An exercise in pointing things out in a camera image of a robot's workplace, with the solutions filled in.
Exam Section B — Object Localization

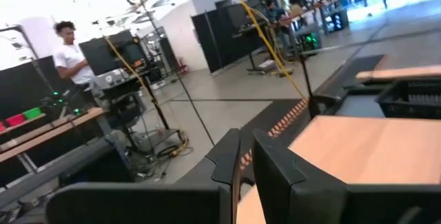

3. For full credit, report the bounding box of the black stand pole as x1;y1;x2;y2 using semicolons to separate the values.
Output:
132;0;173;132

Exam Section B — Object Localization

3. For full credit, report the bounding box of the floor cable bundle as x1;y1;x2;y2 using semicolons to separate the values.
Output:
156;136;194;159

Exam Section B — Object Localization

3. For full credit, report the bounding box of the black room partition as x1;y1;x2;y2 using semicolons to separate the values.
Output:
190;0;275;76

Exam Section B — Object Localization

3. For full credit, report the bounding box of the red plastic basket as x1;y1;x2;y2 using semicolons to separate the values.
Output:
5;112;27;128

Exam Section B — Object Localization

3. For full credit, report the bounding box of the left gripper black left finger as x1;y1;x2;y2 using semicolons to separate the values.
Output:
43;128;242;224

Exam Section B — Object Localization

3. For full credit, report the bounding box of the green plastic basket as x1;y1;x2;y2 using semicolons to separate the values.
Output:
22;107;44;121

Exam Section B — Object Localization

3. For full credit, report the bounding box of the yellow cable with connector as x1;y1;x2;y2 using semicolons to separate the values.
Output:
102;34;154;92

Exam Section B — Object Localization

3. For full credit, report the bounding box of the black plastic basket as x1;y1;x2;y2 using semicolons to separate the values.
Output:
376;78;441;120

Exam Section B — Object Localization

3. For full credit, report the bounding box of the black orange-striped floor mat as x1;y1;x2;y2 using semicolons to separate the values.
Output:
239;54;387;185

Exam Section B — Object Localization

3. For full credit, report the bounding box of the computer with green light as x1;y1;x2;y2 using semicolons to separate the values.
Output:
296;30;322;52

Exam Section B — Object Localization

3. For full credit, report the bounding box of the yellow hanging cable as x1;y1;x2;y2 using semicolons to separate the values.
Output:
225;0;308;100

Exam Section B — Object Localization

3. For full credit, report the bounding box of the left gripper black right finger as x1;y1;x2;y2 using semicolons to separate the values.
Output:
252;129;441;224

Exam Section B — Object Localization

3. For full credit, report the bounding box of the wooden workstation table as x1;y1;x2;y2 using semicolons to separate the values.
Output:
0;106;108;165

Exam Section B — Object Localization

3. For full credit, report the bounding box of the grey metal beam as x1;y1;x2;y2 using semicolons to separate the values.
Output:
0;134;120;210

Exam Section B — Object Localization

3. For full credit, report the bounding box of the black monitor on cart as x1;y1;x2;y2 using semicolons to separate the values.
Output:
78;29;147;77

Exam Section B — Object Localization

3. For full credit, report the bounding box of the black equipment cart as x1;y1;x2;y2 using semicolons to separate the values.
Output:
91;67;189;158

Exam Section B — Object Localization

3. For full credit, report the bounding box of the black table frame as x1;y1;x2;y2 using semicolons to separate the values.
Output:
298;54;386;121

